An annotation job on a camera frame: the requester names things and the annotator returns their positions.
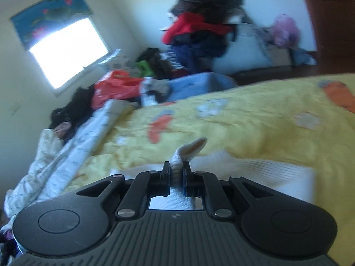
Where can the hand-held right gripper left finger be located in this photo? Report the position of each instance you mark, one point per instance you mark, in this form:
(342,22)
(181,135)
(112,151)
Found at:
(165,180)

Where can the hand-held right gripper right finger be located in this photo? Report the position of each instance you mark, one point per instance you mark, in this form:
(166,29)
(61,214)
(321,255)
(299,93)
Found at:
(188,183)

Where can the white knit sweater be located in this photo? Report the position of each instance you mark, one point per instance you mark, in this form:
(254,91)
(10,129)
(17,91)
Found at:
(249,171)

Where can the dark clothes pile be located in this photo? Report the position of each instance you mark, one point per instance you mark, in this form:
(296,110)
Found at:
(210,2)

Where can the grey white cloth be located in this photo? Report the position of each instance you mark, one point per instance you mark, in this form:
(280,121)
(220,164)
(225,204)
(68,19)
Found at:
(154,91)

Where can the yellow printed bedsheet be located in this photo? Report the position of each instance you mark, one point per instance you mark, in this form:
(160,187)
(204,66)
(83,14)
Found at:
(249,116)

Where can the light blue blanket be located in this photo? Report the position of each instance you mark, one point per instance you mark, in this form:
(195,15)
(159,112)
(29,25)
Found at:
(194,84)

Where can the white printed quilt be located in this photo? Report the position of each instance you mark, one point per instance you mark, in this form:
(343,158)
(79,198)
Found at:
(69,155)

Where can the orange plastic bag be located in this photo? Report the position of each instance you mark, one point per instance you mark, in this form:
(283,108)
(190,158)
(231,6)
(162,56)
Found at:
(116,88)

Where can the green item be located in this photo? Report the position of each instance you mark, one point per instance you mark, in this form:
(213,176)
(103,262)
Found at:
(144,68)

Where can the black garment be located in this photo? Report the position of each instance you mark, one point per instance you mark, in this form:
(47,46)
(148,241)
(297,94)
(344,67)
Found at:
(77,105)

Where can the black clothing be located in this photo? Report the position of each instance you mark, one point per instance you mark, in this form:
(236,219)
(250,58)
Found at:
(156,61)

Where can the dark wooden bench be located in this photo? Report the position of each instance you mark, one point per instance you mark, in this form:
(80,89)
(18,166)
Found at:
(271,73)

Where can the pale blue cushion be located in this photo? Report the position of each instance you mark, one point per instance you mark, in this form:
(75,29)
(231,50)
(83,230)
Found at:
(244,52)

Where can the cardboard box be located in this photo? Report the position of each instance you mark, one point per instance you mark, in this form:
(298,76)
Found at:
(280,56)

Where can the red jacket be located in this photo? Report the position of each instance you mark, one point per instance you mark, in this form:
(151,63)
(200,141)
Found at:
(191,26)

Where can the bright window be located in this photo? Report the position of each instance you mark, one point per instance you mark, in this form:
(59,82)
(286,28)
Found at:
(69,52)

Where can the pink plastic bag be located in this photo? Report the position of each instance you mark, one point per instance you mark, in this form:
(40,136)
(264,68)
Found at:
(285,30)

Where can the blue floral roller blind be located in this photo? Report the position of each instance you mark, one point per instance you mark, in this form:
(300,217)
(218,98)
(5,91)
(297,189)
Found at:
(50,11)

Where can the brown wooden door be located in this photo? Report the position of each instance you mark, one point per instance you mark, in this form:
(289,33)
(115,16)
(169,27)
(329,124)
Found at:
(332,19)

